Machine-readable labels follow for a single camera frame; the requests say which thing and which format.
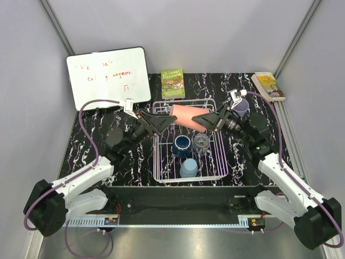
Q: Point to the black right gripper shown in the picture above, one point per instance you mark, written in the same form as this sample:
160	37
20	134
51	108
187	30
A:
209	120

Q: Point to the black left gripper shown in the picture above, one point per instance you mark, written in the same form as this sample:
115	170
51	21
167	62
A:
160	122

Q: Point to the pink plastic cup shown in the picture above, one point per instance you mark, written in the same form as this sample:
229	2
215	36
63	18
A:
184	115

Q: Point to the dark blue ceramic mug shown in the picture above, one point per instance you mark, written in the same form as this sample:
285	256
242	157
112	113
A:
182	146

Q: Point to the lavender plastic cup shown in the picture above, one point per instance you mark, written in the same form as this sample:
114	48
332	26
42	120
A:
241	109

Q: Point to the light blue plastic cup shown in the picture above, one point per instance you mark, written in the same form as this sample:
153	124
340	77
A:
189	168

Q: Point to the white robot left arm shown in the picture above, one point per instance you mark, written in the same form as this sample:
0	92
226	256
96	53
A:
50	205

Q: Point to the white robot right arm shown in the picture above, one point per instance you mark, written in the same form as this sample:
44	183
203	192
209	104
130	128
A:
314	219

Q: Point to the black marble pattern mat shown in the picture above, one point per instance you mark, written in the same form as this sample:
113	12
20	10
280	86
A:
208	90

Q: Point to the clear glass cup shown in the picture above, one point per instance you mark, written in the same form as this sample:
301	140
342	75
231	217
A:
200	144

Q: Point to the green treehouse book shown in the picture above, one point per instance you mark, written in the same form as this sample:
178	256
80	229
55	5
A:
172	84

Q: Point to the yellow paperback book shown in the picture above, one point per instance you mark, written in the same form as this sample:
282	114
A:
267	86

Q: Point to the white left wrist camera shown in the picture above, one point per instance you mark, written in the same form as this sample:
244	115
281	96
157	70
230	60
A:
128	107

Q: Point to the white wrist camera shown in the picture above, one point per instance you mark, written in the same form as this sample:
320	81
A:
128	107
237	96

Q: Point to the white wire dish rack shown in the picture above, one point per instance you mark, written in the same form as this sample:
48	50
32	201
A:
211	165

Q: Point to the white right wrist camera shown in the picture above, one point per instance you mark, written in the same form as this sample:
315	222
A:
237	96

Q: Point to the white whiteboard with black frame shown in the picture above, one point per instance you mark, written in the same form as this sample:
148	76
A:
113	75

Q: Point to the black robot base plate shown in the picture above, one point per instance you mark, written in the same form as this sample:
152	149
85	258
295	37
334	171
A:
153	206

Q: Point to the white slotted cable duct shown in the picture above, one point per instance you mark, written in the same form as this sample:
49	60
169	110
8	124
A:
94	221

